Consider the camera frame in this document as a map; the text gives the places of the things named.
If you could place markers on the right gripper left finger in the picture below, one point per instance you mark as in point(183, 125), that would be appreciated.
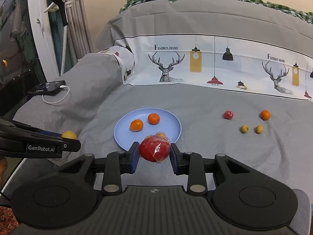
point(119, 163)

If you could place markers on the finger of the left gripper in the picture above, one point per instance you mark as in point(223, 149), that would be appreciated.
point(36, 146)
point(12, 129)

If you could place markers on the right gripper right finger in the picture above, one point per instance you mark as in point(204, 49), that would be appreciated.
point(190, 164)

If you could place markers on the red fruit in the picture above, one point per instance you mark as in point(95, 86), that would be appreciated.
point(228, 115)
point(155, 148)

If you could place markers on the plastic orange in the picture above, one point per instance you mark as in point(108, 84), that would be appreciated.
point(136, 125)

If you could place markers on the small orange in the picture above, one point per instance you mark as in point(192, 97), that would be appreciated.
point(265, 115)
point(161, 134)

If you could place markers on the green yellow small fruit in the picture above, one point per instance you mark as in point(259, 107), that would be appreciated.
point(69, 134)

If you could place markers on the bare orange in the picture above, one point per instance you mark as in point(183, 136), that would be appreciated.
point(153, 118)

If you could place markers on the person left hand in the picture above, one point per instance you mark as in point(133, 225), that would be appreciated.
point(3, 168)

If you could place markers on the blue plastic plate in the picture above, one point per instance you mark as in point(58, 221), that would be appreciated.
point(169, 124)

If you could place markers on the black smartphone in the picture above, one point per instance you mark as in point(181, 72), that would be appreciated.
point(47, 88)

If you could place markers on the grey printed bed sheet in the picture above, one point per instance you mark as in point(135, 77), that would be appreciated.
point(198, 59)

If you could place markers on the grey curtain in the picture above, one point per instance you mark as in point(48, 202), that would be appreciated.
point(78, 36)

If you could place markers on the white window frame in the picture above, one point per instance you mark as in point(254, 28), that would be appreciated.
point(42, 38)

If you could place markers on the white hose pole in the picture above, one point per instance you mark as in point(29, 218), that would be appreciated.
point(62, 8)

